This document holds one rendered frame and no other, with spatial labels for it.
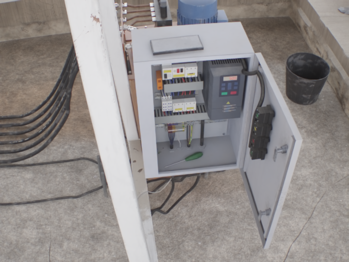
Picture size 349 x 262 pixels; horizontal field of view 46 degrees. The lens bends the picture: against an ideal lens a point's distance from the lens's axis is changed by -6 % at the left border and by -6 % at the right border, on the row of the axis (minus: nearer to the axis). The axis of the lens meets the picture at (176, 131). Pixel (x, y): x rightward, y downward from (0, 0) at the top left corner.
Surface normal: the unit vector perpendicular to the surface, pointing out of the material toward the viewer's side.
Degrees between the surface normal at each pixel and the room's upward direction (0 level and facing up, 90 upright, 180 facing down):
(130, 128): 91
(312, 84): 98
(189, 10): 90
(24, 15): 90
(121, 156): 81
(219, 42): 0
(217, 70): 25
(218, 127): 90
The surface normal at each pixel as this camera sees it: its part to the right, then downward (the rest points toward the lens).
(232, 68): 0.04, -0.33
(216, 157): -0.01, -0.70
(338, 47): -0.99, 0.08
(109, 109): 0.12, 0.59
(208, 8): 0.49, 0.62
